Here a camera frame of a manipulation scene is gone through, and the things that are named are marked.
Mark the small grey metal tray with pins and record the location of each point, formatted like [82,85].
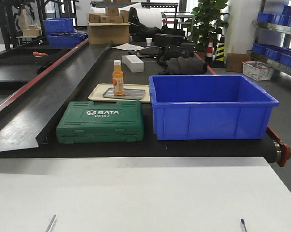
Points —
[130,94]

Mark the beige plastic tray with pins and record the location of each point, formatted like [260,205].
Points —
[98,91]

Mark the orange juice bottle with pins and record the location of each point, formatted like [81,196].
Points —
[118,78]

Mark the large blue plastic bin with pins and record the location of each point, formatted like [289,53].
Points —
[197,107]

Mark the white foam block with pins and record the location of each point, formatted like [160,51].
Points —
[133,63]

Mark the dark grey cloth bundle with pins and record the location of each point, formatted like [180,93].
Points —
[184,66]

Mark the green SATA tool case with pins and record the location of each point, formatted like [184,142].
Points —
[87,122]

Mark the white paper sheet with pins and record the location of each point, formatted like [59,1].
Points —
[128,47]

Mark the white paper cup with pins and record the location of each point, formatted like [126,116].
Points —
[148,41]

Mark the black bag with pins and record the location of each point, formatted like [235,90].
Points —
[185,50]

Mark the red white traffic cone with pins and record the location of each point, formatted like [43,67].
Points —
[209,52]

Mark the large cardboard box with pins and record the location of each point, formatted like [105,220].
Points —
[103,29]

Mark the yellow black traffic cone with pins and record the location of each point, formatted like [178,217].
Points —
[218,61]

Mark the white foam roll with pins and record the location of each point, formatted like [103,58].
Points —
[150,17]

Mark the brown cardboard box floor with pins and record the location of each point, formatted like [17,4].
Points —
[234,62]

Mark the green potted plant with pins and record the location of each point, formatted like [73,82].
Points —
[207,22]

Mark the blue bin with tools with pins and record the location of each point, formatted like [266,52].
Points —
[68,40]

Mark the blue bin stacked upper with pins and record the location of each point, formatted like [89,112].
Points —
[58,25]

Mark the metal shelf rack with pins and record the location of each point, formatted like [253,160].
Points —
[272,39]

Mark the white wire basket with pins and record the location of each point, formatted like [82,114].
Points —
[258,71]

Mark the orange handled tool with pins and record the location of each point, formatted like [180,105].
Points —
[38,54]

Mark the red conveyor end bracket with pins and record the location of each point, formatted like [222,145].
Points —
[282,149]

